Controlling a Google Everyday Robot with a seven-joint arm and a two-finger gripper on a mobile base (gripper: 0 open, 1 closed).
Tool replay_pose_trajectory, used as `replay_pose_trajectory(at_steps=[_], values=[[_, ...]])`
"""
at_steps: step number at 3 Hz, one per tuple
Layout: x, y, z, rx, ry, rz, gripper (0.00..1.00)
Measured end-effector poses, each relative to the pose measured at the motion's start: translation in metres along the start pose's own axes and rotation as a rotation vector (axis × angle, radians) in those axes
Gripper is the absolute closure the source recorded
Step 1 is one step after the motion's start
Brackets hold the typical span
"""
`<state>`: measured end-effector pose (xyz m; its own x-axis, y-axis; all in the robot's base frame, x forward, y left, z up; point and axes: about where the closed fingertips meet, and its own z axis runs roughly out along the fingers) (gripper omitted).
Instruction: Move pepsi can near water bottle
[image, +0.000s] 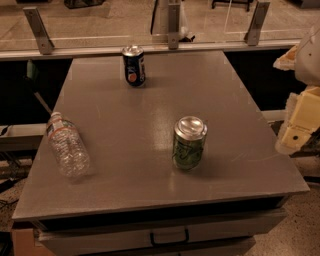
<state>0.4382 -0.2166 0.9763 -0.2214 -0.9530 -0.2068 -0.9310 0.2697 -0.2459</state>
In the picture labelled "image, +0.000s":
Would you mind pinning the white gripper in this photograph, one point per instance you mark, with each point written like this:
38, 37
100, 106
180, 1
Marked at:
309, 61

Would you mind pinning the blue pepsi can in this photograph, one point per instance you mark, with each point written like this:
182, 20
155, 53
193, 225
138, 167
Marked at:
133, 59

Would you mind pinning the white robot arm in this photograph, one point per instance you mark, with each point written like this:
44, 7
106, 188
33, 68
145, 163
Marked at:
303, 59

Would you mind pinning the green soda can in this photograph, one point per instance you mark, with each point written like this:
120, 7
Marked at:
188, 142

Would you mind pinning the clear plastic water bottle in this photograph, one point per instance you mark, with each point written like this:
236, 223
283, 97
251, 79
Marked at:
67, 146

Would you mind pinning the grey cabinet drawer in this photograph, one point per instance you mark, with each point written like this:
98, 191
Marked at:
212, 235

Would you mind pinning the metal railing bar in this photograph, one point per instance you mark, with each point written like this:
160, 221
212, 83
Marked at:
151, 49

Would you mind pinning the right metal railing bracket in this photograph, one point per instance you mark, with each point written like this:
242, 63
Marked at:
253, 34

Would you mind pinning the metal railing bracket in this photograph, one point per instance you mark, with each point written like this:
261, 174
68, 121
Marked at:
253, 34
173, 23
44, 43

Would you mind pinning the black drawer handle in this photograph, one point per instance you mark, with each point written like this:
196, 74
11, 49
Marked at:
169, 237

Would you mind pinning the middle metal railing bracket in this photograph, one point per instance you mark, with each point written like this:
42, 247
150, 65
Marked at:
173, 23

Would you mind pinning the left metal railing bracket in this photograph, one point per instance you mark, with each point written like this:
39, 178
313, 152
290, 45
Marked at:
44, 43

